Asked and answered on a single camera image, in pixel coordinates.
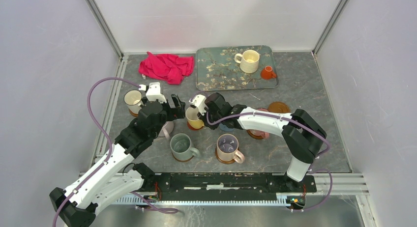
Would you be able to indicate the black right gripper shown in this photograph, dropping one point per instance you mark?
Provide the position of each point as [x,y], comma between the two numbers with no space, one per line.
[204,119]

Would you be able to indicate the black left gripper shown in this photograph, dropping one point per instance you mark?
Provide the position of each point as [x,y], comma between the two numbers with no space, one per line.
[177,112]

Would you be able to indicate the lilac ceramic mug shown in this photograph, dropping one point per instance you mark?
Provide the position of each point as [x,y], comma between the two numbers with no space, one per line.
[166,130]

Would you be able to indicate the blue round coaster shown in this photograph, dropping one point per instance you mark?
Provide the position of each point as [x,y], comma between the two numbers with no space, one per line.
[225,128]

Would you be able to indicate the white mug black handle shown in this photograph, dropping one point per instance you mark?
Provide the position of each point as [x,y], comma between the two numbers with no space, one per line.
[133,99]

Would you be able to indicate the yellow ceramic mug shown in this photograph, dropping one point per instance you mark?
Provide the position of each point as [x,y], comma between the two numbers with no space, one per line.
[191,115]

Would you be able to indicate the beige pink tall mug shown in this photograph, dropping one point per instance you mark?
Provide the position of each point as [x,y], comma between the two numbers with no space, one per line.
[227,147]

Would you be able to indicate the green floral serving tray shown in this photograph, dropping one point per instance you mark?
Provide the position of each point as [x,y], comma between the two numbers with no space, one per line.
[216,69]

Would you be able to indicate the grey-green ceramic mug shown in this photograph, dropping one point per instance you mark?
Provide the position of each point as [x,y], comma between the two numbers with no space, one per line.
[182,147]

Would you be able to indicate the pink floral patterned mug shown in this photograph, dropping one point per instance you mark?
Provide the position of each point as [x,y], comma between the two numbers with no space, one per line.
[261,133]

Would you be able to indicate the glossy wooden ridged coaster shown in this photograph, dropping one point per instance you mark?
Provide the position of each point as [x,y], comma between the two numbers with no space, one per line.
[183,161]

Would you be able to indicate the red round coaster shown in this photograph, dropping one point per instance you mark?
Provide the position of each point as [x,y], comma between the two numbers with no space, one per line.
[192,128]

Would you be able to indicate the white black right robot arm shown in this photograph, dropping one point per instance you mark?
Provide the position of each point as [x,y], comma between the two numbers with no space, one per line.
[304,137]

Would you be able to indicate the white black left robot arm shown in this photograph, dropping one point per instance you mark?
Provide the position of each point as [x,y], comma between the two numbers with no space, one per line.
[79,203]

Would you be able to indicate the brown wooden coaster far left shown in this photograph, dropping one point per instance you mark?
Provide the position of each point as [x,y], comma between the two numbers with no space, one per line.
[134,112]

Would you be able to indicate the small orange cup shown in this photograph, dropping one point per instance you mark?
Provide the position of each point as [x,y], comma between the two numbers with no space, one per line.
[268,73]

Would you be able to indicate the crumpled red cloth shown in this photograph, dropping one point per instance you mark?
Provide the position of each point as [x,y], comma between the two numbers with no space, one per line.
[167,67]

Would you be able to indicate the cream yellow mug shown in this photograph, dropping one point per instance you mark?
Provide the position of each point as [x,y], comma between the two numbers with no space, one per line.
[248,61]

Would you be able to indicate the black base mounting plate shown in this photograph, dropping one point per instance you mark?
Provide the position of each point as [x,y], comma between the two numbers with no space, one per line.
[225,186]

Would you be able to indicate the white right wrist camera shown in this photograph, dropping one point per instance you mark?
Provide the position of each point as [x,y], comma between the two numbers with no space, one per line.
[198,101]

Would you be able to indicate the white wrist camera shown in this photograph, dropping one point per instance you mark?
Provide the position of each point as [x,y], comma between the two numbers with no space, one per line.
[198,101]
[154,93]

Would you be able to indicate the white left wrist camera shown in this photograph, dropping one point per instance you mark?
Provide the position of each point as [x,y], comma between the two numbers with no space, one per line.
[154,93]

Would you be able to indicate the white toothed cable rail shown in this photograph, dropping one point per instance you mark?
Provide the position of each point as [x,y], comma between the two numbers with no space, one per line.
[135,200]

